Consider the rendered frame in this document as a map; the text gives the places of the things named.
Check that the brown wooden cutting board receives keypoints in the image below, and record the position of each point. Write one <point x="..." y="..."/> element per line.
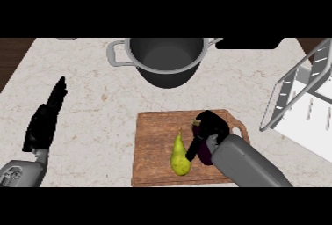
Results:
<point x="173" y="140"/>

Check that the dark purple eggplant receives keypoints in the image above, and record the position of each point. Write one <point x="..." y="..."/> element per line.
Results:
<point x="202" y="146"/>

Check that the green pear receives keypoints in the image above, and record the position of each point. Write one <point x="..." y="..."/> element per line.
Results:
<point x="178" y="159"/>

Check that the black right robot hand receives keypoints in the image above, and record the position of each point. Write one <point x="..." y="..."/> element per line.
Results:
<point x="211" y="126"/>

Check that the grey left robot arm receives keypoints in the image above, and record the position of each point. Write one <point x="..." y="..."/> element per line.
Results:
<point x="21" y="172"/>

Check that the grey metal pot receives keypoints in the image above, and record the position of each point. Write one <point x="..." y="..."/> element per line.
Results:
<point x="165" y="60"/>

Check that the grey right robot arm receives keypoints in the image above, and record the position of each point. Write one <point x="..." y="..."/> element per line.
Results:
<point x="243" y="164"/>

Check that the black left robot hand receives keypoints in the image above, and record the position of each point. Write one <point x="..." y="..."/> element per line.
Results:
<point x="41" y="123"/>

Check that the black appliance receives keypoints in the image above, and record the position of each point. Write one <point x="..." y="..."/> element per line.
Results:
<point x="248" y="43"/>

